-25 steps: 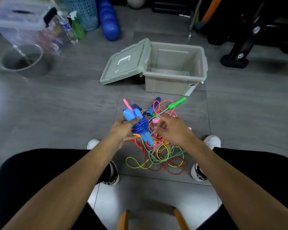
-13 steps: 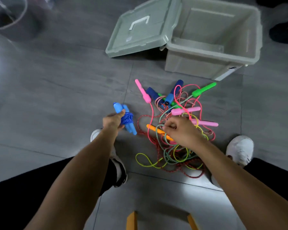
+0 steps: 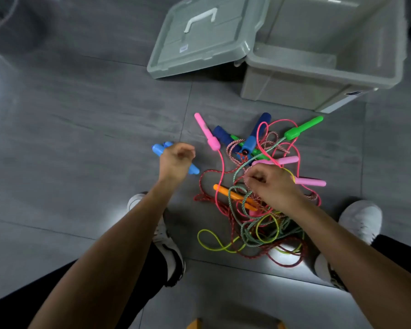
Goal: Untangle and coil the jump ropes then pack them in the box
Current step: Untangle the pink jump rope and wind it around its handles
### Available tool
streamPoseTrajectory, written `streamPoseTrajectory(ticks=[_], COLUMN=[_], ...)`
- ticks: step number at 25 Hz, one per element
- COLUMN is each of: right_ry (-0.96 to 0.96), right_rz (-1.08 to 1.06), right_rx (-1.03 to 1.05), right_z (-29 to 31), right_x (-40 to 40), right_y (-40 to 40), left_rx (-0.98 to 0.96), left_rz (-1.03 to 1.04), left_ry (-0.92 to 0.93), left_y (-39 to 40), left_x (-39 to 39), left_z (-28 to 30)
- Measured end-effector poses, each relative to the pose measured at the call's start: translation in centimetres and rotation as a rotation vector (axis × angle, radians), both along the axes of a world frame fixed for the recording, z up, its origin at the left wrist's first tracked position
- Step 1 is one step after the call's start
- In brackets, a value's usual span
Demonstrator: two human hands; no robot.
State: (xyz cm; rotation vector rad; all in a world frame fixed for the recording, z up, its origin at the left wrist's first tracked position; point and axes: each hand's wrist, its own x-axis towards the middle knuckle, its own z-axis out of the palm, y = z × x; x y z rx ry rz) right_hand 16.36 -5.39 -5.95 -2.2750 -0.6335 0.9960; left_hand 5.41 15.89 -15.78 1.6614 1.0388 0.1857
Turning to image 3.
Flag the white left shoe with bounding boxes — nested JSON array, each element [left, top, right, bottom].
[[127, 192, 186, 287]]

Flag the grey-green box lid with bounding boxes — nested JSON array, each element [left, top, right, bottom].
[[147, 0, 271, 79]]

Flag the person's left hand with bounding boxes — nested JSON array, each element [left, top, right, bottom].
[[158, 143, 196, 184]]

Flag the person's left forearm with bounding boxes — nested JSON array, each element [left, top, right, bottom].
[[29, 180, 179, 329]]

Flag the person's right leg black trousers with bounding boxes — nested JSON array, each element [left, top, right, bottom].
[[369, 234, 411, 283]]

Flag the white right shoe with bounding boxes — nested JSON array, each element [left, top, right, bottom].
[[314, 200, 383, 292]]

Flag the person's left leg black trousers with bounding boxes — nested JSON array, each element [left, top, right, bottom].
[[0, 243, 169, 329]]

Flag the person's leg black trousers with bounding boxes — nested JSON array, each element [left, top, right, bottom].
[[369, 234, 411, 283], [0, 243, 169, 329]]

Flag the person's right forearm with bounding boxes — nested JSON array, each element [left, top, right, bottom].
[[291, 202, 411, 329]]

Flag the person's right hand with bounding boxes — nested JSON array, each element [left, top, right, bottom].
[[243, 163, 306, 216]]

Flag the blue-handled jump rope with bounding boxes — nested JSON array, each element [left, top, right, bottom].
[[152, 141, 200, 175]]

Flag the white shoe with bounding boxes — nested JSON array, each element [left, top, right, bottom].
[[127, 192, 186, 287], [314, 200, 383, 292]]

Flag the pile of colourful jump ropes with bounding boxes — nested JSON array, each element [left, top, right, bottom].
[[193, 112, 327, 268]]

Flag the hot pink skipping rope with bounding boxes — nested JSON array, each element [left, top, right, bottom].
[[193, 112, 321, 218]]

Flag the wooden stool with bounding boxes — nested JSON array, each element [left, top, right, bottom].
[[186, 318, 287, 329]]

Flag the grey plastic storage box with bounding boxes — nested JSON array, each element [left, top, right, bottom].
[[240, 0, 408, 114]]

